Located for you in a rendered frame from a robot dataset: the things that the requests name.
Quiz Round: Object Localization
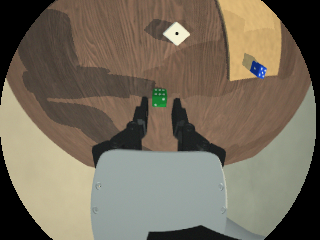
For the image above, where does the tan mat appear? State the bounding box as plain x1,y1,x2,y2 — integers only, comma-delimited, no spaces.
217,0,281,81

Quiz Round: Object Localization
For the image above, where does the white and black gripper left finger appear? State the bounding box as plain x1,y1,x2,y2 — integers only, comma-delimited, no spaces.
92,97,149,168

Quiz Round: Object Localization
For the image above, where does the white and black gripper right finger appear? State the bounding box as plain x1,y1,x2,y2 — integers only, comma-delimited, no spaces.
171,98,226,168

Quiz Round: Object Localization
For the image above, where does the blue die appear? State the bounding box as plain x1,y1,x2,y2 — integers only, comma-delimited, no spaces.
250,61,267,79

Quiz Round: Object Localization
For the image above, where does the green die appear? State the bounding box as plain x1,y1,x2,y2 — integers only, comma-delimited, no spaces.
152,89,167,107

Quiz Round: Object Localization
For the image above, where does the white die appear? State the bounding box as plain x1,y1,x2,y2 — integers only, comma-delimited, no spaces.
163,22,190,45

